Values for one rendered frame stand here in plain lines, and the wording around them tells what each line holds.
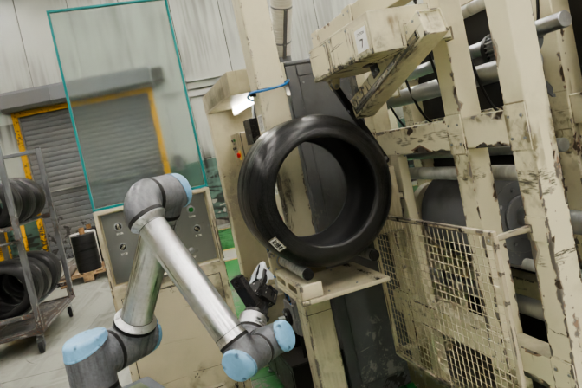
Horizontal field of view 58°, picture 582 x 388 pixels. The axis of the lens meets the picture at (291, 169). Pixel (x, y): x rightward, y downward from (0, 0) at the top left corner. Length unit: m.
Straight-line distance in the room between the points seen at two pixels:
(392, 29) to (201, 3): 9.87
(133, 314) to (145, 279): 0.15
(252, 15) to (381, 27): 0.72
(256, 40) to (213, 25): 9.14
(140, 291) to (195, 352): 0.93
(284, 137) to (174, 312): 1.13
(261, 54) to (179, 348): 1.45
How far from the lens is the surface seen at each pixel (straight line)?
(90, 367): 1.92
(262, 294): 1.77
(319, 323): 2.47
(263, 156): 1.94
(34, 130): 11.83
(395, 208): 2.46
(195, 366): 2.77
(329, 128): 2.00
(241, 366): 1.48
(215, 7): 11.60
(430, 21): 1.87
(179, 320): 2.69
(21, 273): 5.40
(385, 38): 1.88
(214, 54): 11.38
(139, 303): 1.91
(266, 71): 2.35
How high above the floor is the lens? 1.40
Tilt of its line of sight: 3 degrees down
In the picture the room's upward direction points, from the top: 12 degrees counter-clockwise
